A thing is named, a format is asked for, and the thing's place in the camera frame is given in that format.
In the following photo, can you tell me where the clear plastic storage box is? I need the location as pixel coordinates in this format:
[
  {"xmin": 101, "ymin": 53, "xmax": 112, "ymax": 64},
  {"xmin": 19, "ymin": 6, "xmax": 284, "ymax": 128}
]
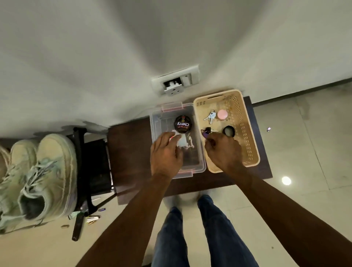
[{"xmin": 149, "ymin": 102, "xmax": 208, "ymax": 179}]

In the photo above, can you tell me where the black round polish tin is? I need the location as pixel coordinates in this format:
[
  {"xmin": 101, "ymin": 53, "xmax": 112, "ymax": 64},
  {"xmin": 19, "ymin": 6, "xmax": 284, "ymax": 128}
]
[{"xmin": 173, "ymin": 114, "xmax": 193, "ymax": 134}]

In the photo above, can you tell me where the person's left leg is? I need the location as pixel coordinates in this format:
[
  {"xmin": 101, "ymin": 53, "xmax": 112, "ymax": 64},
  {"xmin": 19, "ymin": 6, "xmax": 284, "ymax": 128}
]
[{"xmin": 151, "ymin": 193, "xmax": 208, "ymax": 267}]

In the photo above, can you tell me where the person's right forearm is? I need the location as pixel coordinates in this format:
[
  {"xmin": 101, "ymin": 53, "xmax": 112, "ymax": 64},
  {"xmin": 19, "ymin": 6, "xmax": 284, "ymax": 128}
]
[{"xmin": 231, "ymin": 165, "xmax": 352, "ymax": 267}]

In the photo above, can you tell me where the person's leg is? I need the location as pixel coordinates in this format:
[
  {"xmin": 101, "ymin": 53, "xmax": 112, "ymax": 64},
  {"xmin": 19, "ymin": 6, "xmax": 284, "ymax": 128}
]
[
  {"xmin": 197, "ymin": 194, "xmax": 259, "ymax": 267},
  {"xmin": 151, "ymin": 193, "xmax": 208, "ymax": 267}
]

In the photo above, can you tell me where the person's right hand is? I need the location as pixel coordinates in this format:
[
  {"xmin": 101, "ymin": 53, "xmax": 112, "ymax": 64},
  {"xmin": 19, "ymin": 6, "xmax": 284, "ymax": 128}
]
[{"xmin": 205, "ymin": 131, "xmax": 244, "ymax": 176}]

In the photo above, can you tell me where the beige plastic basket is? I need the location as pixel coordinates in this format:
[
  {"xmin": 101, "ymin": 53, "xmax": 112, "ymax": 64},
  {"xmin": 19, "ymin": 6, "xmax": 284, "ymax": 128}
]
[{"xmin": 192, "ymin": 89, "xmax": 261, "ymax": 174}]

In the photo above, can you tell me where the person's right leg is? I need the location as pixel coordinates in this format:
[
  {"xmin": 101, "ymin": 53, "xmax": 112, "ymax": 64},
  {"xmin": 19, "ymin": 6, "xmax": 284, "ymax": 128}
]
[{"xmin": 197, "ymin": 194, "xmax": 259, "ymax": 267}]

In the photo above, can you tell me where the pale green lace-up shoe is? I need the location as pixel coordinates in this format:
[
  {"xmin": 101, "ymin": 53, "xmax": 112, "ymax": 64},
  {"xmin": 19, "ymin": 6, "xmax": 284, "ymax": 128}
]
[
  {"xmin": 0, "ymin": 139, "xmax": 39, "ymax": 234},
  {"xmin": 16, "ymin": 133, "xmax": 78, "ymax": 223}
]

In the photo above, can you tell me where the black metal shoe rack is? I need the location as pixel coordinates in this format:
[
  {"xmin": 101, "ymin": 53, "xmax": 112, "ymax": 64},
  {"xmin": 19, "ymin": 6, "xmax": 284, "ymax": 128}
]
[{"xmin": 55, "ymin": 128, "xmax": 120, "ymax": 216}]

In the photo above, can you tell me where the dark brown wooden cabinet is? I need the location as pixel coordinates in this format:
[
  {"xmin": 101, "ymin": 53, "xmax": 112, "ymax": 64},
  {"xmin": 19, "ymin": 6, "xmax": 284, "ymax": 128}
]
[{"xmin": 107, "ymin": 96, "xmax": 273, "ymax": 205}]

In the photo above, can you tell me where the person's left forearm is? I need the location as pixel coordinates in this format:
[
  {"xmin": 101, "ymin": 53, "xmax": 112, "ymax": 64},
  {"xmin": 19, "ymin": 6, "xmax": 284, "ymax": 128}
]
[{"xmin": 77, "ymin": 173, "xmax": 175, "ymax": 267}]

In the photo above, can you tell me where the white wall socket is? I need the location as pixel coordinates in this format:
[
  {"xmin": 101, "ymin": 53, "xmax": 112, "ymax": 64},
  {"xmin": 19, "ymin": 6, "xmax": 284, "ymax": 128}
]
[{"xmin": 151, "ymin": 65, "xmax": 201, "ymax": 96}]

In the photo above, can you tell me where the person's left hand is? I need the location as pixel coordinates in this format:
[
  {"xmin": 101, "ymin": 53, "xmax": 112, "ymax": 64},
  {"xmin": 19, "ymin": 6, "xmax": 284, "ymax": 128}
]
[{"xmin": 150, "ymin": 131, "xmax": 185, "ymax": 179}]

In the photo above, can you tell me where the black remote control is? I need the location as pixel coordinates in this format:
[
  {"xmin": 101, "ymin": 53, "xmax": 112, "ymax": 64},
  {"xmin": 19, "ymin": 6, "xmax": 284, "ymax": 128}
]
[{"xmin": 71, "ymin": 212, "xmax": 87, "ymax": 242}]

